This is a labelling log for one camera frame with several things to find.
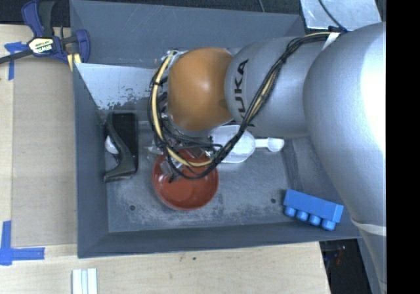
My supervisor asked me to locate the red bowl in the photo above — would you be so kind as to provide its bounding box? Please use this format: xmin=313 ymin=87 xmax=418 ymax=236
xmin=151 ymin=148 xmax=220 ymax=212

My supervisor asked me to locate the clear plastic bottle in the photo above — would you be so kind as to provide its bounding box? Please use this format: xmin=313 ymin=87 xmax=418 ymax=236
xmin=209 ymin=124 xmax=285 ymax=164

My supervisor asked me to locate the black angular plastic object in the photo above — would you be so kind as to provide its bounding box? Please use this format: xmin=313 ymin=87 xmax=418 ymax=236
xmin=103 ymin=112 xmax=139 ymax=184

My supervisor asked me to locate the grey metal bin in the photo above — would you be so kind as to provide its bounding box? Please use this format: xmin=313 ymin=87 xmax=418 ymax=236
xmin=68 ymin=0 xmax=362 ymax=259

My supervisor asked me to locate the small white round object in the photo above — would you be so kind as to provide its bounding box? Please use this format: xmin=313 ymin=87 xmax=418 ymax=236
xmin=104 ymin=136 xmax=119 ymax=156

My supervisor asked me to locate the blue toy building block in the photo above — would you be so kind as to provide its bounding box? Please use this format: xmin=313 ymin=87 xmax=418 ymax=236
xmin=282 ymin=188 xmax=345 ymax=232

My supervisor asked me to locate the pale wood board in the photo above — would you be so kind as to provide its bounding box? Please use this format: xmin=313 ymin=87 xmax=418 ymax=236
xmin=11 ymin=56 xmax=79 ymax=248

